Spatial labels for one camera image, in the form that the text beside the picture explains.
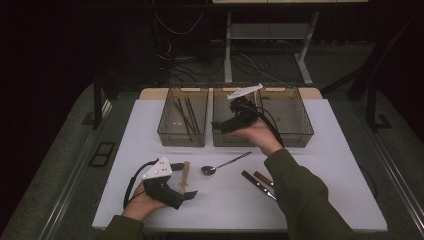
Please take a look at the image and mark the hand-held gripper black cable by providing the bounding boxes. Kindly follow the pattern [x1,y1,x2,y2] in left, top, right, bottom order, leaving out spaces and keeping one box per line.
[244,103,286,148]
[122,158,160,210]

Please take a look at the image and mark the black floor cable bundle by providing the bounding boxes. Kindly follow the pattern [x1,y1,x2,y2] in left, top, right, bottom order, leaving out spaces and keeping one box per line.
[165,53,228,85]

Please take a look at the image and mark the metal floor rail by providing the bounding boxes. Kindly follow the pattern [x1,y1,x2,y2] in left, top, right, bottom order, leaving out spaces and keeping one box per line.
[361,129,424,231]
[39,99,114,240]

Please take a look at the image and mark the left hand-held gripper black cable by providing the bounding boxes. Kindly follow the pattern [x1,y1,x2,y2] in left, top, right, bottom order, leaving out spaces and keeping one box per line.
[122,158,160,210]

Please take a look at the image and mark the white metal desk frame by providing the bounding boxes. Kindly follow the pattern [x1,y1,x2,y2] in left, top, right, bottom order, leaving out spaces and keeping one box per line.
[223,11,320,87]

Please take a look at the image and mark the beige handle clear spoon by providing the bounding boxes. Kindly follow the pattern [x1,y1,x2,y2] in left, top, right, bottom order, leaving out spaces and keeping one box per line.
[179,160,192,195]

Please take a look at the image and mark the wooden handle knife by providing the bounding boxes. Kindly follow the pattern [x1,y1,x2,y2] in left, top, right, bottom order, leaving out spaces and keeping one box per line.
[253,170,275,188]

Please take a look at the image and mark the black chopstick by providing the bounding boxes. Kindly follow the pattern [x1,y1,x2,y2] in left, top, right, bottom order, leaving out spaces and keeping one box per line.
[178,97,197,135]
[173,100,192,134]

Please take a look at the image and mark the person's left hand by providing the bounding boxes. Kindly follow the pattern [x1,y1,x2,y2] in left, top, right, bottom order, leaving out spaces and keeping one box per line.
[122,182,168,222]

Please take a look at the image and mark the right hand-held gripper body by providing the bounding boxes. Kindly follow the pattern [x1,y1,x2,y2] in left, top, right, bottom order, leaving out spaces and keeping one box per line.
[227,83,264,130]

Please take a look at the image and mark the black metal stand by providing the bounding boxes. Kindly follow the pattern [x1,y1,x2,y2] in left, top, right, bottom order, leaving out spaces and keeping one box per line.
[321,13,418,132]

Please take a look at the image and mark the brown wooden chopstick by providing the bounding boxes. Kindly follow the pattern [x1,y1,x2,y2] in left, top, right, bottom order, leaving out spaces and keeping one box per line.
[188,97,202,135]
[184,97,198,134]

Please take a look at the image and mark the hanging white cable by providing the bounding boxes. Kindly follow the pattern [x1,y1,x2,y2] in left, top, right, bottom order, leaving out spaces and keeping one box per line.
[154,11,205,37]

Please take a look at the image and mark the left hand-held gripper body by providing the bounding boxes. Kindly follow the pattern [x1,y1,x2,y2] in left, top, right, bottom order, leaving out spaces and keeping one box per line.
[142,156,186,210]

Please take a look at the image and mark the metal spoon with dark handle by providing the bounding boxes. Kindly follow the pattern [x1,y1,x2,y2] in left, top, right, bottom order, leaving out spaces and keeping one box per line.
[200,151,254,177]

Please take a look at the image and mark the gray transparent plastic bin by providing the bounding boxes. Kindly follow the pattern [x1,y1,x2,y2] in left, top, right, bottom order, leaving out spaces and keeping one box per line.
[157,84,210,148]
[211,83,261,148]
[256,83,315,149]

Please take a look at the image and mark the black rectangular floor frame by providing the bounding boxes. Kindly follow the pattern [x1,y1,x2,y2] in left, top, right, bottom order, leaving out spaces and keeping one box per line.
[88,141,117,168]

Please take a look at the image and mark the dark utensils on table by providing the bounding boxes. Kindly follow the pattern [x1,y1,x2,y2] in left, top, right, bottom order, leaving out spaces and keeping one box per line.
[241,170,278,202]

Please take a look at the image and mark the right hand-held gripper black cable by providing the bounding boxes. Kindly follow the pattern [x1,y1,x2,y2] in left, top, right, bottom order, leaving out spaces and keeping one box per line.
[244,103,286,148]

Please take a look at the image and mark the person's right hand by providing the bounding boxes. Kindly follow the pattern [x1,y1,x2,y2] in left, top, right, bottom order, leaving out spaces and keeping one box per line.
[229,116,284,158]

